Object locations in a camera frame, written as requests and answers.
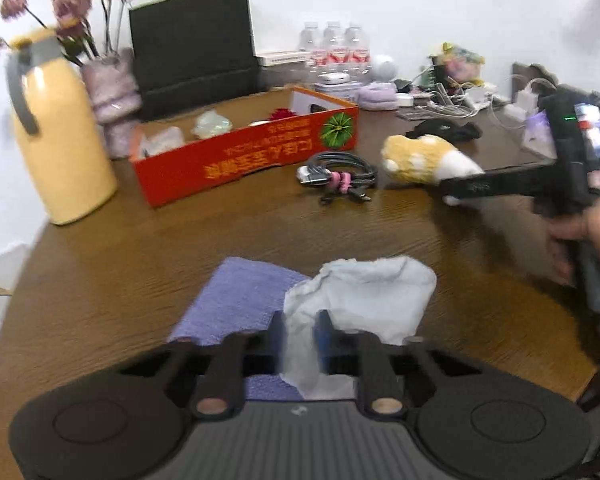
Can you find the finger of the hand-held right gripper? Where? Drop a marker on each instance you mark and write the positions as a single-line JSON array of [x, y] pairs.
[[495, 182]]

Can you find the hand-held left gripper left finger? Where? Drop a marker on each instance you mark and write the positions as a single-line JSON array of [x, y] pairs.
[[278, 340]]

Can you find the yellow thermos jug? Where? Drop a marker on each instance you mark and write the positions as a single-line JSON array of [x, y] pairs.
[[65, 150]]

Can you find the black cloth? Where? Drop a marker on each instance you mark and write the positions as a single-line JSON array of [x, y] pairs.
[[442, 130]]

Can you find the purple cloth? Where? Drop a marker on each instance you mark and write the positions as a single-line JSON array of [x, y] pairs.
[[240, 295]]

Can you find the orange white plush toy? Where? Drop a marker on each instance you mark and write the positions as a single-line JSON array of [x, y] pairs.
[[415, 160]]

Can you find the white charger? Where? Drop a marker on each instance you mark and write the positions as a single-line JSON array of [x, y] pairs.
[[482, 95]]

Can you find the shrink-wrapped water bottle pack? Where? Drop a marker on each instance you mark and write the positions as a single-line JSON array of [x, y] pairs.
[[335, 50]]

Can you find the dried pink rose bouquet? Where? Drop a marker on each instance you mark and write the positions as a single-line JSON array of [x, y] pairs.
[[70, 5]]

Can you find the black paper bag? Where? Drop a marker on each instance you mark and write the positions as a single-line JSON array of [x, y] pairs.
[[195, 45]]

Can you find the crumpled clear plastic wrap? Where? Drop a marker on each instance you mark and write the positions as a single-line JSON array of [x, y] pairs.
[[212, 124]]

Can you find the purple white device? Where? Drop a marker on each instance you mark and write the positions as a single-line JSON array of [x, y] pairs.
[[537, 135]]

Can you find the colourful toy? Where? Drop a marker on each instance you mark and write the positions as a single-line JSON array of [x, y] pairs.
[[457, 60]]

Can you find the white cloth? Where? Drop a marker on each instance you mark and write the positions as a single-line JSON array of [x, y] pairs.
[[370, 290]]

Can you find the small white cup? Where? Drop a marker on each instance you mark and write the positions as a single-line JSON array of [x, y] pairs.
[[258, 123]]

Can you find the white round gadget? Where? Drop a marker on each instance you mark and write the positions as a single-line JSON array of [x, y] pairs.
[[386, 68]]

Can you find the red artificial rose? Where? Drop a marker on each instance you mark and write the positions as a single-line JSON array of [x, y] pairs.
[[283, 113]]

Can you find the folded purple towel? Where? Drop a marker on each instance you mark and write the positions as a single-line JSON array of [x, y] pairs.
[[377, 97]]

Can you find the pink ribbed vase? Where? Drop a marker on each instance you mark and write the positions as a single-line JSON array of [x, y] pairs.
[[112, 95]]

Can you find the orange cardboard box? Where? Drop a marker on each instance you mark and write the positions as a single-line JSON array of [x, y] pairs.
[[230, 160]]

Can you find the flat white box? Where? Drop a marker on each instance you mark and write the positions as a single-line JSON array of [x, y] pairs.
[[282, 58]]

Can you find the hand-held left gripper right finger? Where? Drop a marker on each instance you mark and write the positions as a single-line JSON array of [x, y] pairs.
[[322, 340]]

